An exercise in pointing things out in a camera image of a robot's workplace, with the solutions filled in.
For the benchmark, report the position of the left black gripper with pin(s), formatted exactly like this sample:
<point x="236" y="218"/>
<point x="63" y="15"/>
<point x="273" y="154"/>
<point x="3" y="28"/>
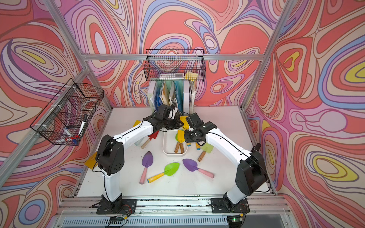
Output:
<point x="176" y="125"/>

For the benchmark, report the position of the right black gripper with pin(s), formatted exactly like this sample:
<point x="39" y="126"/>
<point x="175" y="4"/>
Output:
<point x="187" y="139"/>

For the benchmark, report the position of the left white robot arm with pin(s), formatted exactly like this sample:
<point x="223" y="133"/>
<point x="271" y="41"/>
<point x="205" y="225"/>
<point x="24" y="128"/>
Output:
<point x="111" y="152"/>

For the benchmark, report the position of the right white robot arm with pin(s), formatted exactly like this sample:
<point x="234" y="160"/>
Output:
<point x="251" y="171"/>

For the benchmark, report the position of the white storage tray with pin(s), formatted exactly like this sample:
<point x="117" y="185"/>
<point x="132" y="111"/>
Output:
<point x="170" y="142"/>

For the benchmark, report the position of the yellow plastic shovel blue cap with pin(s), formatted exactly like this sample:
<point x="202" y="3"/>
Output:
<point x="137" y="123"/>

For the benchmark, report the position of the mint green file crate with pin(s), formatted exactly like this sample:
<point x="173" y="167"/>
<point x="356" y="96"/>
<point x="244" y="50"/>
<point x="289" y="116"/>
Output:
<point x="181" y="94"/>

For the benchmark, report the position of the yellow sponge in basket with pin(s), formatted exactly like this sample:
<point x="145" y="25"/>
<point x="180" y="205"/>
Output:
<point x="191" y="76"/>

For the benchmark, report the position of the black white marker pen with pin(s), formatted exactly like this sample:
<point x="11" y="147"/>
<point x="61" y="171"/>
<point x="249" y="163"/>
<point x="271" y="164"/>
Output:
<point x="83" y="123"/>

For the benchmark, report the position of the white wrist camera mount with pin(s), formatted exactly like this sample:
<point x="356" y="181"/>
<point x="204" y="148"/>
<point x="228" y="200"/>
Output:
<point x="173" y="112"/>

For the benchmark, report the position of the red shovel wooden handle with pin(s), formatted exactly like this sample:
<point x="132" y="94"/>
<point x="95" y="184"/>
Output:
<point x="151" y="137"/>

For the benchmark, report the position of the light green trowel wooden handle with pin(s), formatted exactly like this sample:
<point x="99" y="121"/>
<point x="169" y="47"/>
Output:
<point x="206" y="149"/>

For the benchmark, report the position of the purple trowel pink handle right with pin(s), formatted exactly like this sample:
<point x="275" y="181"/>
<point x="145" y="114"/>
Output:
<point x="192" y="166"/>

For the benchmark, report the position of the purple trowel pink handle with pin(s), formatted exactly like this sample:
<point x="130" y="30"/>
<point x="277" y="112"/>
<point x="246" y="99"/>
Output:
<point x="192" y="166"/>
<point x="147" y="161"/>

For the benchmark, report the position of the purple trowel pink handle left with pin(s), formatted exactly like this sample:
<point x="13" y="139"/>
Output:
<point x="147" y="161"/>

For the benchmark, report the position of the green scoop yellow handle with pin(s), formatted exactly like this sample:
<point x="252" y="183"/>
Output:
<point x="169" y="170"/>

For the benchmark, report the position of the black wire basket back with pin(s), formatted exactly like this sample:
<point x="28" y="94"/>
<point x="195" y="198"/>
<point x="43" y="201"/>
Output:
<point x="171" y="64"/>

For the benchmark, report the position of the black wire basket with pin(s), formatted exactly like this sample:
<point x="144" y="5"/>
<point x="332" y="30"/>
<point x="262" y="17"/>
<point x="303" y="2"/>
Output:
<point x="61" y="125"/>
<point x="171" y="64"/>

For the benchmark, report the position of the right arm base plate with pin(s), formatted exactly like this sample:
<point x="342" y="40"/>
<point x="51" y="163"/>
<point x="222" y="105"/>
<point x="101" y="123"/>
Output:
<point x="224" y="205"/>

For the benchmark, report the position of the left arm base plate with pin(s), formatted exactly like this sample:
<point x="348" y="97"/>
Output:
<point x="120" y="206"/>

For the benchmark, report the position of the black wire basket left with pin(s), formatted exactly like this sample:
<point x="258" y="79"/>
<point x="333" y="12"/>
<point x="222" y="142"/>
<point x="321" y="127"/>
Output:
<point x="61" y="125"/>

